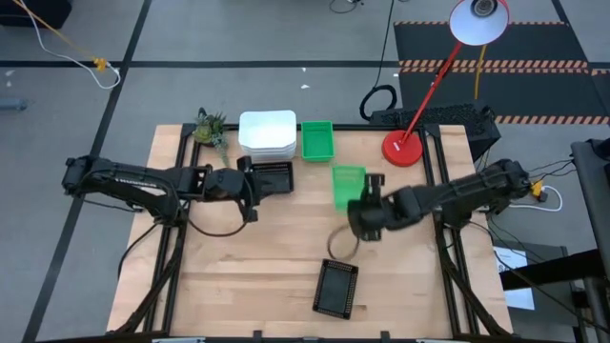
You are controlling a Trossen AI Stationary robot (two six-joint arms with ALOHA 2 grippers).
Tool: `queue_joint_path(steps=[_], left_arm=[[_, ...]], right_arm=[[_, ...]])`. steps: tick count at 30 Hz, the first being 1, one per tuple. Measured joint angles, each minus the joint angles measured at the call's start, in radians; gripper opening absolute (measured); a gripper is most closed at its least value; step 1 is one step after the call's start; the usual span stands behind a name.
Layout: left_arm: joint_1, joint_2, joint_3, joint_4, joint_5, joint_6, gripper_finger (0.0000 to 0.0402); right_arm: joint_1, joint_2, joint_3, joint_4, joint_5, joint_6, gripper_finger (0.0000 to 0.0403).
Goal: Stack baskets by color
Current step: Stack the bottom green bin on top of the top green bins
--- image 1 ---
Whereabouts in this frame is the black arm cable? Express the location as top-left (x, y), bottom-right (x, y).
top-left (326, 223), bottom-right (361, 263)
top-left (186, 190), bottom-right (254, 238)

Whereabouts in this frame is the red desk lamp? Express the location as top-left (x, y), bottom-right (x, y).
top-left (381, 0), bottom-right (511, 169)

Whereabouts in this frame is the black frame cable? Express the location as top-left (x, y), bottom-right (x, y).
top-left (116, 220), bottom-right (161, 280)

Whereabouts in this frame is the grey floor object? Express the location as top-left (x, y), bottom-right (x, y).
top-left (0, 97), bottom-right (29, 112)

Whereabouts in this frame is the black plastic slotted basket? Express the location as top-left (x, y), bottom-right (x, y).
top-left (248, 160), bottom-right (295, 196)
top-left (312, 258), bottom-right (360, 320)

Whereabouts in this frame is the black floor box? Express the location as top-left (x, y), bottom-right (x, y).
top-left (0, 0), bottom-right (74, 30)

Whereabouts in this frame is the yellow extension cable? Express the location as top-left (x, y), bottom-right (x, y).
top-left (11, 0), bottom-right (109, 72)

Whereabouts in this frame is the white paper sheet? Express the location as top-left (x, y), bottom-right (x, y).
top-left (492, 245), bottom-right (537, 312)

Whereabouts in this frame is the white power cable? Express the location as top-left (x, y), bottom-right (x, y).
top-left (508, 184), bottom-right (564, 213)

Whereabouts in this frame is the black side table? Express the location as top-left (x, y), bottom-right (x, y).
top-left (570, 137), bottom-right (610, 282)

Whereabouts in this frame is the potted succulent plant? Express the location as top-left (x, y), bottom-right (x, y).
top-left (192, 108), bottom-right (233, 171)

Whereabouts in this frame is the black hazard striped floor mat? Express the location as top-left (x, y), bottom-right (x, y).
top-left (393, 20), bottom-right (610, 128)

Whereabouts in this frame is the black power cable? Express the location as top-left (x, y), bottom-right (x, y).
top-left (523, 158), bottom-right (576, 192)

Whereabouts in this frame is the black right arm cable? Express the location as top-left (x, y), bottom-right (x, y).
top-left (326, 223), bottom-right (361, 263)

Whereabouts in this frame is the black aluminium table frame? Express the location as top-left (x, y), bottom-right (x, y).
top-left (108, 122), bottom-right (515, 340)

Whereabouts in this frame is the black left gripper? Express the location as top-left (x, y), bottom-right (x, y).
top-left (211, 155), bottom-right (275, 224)

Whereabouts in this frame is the yellow lamp cable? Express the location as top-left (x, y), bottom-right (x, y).
top-left (473, 44), bottom-right (488, 101)

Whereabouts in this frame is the black coiled floor cable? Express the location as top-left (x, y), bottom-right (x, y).
top-left (358, 0), bottom-right (398, 122)

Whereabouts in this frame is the white floor cable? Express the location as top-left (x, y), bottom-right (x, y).
top-left (21, 0), bottom-right (123, 91)

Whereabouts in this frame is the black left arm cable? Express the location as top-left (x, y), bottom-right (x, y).
top-left (186, 190), bottom-right (254, 238)

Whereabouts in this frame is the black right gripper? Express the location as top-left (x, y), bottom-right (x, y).
top-left (347, 173), bottom-right (405, 242)

